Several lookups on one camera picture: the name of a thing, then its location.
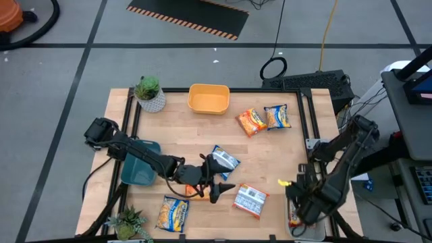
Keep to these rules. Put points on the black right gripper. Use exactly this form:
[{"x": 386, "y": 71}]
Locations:
[{"x": 317, "y": 194}]

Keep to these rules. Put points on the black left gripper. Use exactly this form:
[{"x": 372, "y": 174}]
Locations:
[{"x": 192, "y": 175}]

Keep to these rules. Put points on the red Maruchan ramen pack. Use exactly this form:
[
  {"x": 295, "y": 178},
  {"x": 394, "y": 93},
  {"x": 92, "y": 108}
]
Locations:
[{"x": 293, "y": 218}]

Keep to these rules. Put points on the blue Maruchan ramen pack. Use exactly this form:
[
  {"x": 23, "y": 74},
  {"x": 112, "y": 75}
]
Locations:
[
  {"x": 230, "y": 161},
  {"x": 276, "y": 117},
  {"x": 173, "y": 214}
]

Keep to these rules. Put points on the orange Maruchan ramen pack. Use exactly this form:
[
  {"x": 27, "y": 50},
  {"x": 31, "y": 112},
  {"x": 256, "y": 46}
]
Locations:
[
  {"x": 192, "y": 192},
  {"x": 250, "y": 200},
  {"x": 251, "y": 122}
]

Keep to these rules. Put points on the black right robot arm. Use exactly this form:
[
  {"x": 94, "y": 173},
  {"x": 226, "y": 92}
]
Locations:
[{"x": 351, "y": 155}]

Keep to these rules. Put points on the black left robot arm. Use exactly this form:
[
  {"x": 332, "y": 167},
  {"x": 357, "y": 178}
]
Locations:
[{"x": 145, "y": 157}]

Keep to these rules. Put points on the grey plastic bin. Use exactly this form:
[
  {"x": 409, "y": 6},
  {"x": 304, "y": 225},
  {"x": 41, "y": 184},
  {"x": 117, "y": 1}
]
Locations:
[{"x": 310, "y": 234}]

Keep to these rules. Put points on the white paper sheet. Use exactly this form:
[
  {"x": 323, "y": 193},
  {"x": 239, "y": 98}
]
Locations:
[{"x": 361, "y": 176}]

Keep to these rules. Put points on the small blue box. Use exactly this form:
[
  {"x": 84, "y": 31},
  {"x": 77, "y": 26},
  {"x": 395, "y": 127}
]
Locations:
[{"x": 368, "y": 185}]

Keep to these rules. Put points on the yellow plastic bin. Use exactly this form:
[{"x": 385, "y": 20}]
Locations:
[{"x": 208, "y": 99}]

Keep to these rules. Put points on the teal plastic bin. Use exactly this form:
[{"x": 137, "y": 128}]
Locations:
[{"x": 135, "y": 172}]

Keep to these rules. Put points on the black caster wheel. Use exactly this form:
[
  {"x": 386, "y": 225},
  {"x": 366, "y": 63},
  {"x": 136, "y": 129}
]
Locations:
[{"x": 395, "y": 227}]

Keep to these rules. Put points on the succulent in white patterned pot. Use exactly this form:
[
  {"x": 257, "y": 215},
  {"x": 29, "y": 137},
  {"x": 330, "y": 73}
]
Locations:
[{"x": 153, "y": 101}]

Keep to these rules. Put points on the small green succulent plant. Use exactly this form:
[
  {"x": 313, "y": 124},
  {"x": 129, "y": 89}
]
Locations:
[{"x": 126, "y": 229}]

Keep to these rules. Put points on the black keyboard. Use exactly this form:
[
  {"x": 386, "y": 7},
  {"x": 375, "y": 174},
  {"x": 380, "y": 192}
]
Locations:
[{"x": 424, "y": 184}]

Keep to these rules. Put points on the white plastic table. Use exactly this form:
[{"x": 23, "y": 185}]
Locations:
[{"x": 371, "y": 98}]

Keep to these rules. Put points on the dark grey desk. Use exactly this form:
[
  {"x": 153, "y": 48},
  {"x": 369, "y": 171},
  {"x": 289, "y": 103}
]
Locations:
[{"x": 415, "y": 128}]

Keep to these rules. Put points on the black monitor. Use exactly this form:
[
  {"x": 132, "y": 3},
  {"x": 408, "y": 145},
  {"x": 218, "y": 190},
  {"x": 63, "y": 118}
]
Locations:
[{"x": 418, "y": 98}]

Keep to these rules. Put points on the black hazard-striped floor mat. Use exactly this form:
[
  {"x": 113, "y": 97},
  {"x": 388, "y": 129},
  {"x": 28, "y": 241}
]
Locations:
[{"x": 189, "y": 13}]

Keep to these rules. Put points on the black diagonal bar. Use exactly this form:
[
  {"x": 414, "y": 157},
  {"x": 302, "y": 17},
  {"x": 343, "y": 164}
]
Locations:
[{"x": 413, "y": 64}]

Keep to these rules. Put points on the orange shop vacuum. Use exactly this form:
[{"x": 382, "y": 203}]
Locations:
[{"x": 8, "y": 15}]

